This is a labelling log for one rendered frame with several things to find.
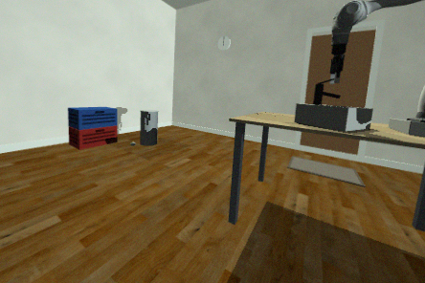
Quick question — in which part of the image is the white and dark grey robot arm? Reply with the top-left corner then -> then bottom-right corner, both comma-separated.
331,0 -> 425,122

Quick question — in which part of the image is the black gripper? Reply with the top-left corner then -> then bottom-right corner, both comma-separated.
329,44 -> 347,84

